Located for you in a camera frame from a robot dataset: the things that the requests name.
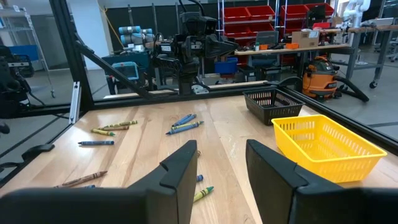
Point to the grey monitor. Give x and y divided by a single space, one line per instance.
267 38

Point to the blue crayon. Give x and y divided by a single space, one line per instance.
180 129
89 186
96 142
200 178
185 119

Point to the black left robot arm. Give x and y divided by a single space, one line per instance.
188 74

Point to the black edge clamp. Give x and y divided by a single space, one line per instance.
37 150

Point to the metal shelf rack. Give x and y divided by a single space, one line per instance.
248 21

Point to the blue storage bin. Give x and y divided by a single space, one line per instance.
226 67

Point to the silver aluminium bracket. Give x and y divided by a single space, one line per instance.
74 105

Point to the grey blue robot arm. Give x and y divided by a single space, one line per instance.
133 36

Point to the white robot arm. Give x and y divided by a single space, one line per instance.
354 12

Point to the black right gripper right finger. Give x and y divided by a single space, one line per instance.
280 199

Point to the yellow plastic basket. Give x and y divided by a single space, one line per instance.
363 168

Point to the small orange box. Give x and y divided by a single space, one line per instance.
292 46

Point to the teal teach pendant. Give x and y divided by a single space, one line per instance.
126 71

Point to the cardboard box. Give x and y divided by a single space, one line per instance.
306 40

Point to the orange shop vacuum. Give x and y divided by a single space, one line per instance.
320 84

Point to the blue panel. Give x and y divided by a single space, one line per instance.
25 52

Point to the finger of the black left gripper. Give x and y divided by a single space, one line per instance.
219 46

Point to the red storage bin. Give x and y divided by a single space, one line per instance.
328 7
261 28
236 14
261 13
236 30
293 12

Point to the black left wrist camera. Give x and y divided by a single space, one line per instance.
199 23

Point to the wooden top workbench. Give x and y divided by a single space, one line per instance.
295 49

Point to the grey metal workbench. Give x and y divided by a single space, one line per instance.
353 53

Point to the black machine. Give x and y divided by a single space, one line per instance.
11 87

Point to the black plastic basket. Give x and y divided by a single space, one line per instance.
267 115

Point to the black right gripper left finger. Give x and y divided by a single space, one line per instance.
174 199

